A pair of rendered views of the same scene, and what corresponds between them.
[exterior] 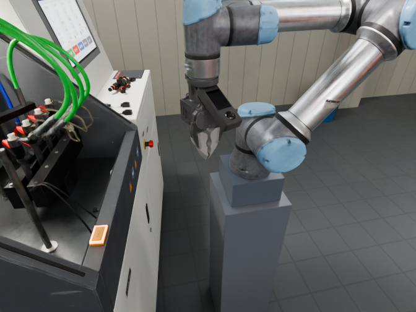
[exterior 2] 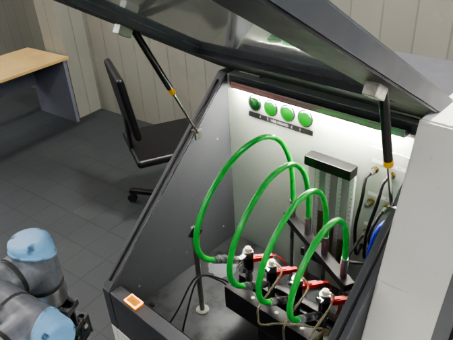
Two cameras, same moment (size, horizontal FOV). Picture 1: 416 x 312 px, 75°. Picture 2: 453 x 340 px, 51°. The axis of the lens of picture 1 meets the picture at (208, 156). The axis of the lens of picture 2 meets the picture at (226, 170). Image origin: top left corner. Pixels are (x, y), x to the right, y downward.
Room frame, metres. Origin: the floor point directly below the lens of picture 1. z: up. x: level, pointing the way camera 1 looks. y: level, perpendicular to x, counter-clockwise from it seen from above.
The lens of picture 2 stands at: (1.33, -0.14, 1.94)
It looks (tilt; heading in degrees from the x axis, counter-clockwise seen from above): 31 degrees down; 140
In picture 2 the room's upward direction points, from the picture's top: 3 degrees counter-clockwise
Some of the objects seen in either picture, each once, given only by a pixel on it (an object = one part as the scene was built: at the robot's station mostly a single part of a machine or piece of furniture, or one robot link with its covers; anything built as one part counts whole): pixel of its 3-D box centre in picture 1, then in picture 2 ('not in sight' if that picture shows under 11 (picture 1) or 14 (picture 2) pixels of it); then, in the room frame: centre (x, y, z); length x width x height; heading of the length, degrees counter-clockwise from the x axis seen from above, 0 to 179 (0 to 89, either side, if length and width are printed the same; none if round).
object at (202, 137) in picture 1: (197, 142); not in sight; (0.59, 0.03, 1.11); 0.06 x 0.03 x 0.09; 32
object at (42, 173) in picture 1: (53, 171); (283, 324); (0.74, 0.53, 0.91); 0.34 x 0.10 x 0.15; 6
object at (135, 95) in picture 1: (122, 92); not in sight; (1.33, 0.44, 0.96); 0.70 x 0.22 x 0.03; 6
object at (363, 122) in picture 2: not in sight; (309, 104); (0.59, 0.78, 1.43); 0.54 x 0.03 x 0.02; 6
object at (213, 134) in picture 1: (208, 138); not in sight; (0.60, 0.00, 1.11); 0.06 x 0.03 x 0.09; 32
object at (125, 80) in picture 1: (122, 82); not in sight; (1.36, 0.44, 1.01); 0.23 x 0.11 x 0.06; 6
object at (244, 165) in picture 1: (251, 154); not in sight; (0.78, -0.15, 0.95); 0.15 x 0.15 x 0.10
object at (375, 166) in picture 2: not in sight; (383, 207); (0.83, 0.80, 1.20); 0.13 x 0.03 x 0.31; 6
